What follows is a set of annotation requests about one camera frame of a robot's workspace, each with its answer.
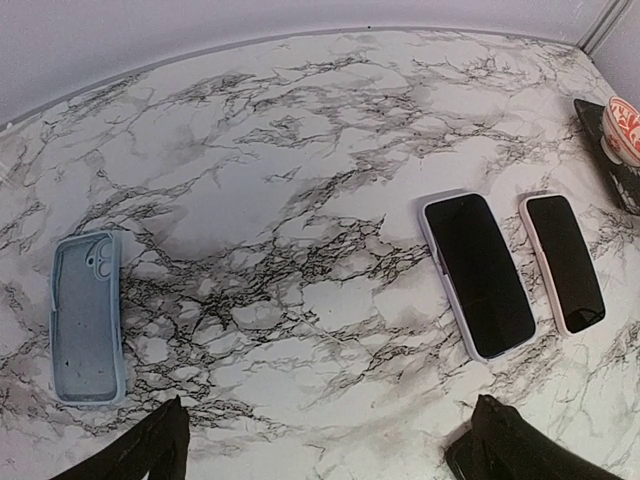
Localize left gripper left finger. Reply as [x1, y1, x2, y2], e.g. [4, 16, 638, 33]
[56, 397, 190, 479]

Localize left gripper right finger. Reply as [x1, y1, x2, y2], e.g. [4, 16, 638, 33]
[471, 395, 616, 479]

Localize lavender phone case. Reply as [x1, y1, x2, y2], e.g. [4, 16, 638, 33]
[421, 189, 537, 365]

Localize pink phone case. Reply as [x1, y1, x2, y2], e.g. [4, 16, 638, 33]
[518, 192, 607, 337]

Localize black floral cloth mat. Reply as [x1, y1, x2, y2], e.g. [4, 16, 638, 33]
[573, 99, 639, 216]

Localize red white patterned bowl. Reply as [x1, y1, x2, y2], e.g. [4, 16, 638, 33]
[600, 96, 639, 168]

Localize right aluminium frame post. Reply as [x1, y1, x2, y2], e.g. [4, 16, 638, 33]
[576, 0, 636, 55]

